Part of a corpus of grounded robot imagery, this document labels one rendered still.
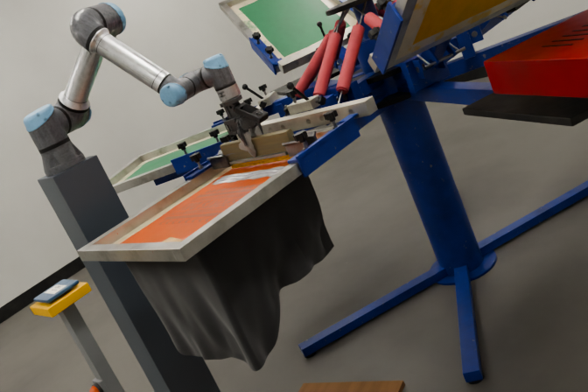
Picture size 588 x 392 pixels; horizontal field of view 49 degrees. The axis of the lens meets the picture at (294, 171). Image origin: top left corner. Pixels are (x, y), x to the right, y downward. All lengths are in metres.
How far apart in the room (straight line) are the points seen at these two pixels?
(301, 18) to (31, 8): 3.14
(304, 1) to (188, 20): 3.33
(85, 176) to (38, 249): 3.48
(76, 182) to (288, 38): 1.58
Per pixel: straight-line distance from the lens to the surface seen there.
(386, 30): 1.93
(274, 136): 2.10
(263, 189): 1.81
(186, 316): 2.04
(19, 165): 5.86
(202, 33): 7.07
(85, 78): 2.44
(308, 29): 3.57
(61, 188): 2.40
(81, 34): 2.22
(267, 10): 3.81
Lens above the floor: 1.45
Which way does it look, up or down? 14 degrees down
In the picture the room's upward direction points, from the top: 24 degrees counter-clockwise
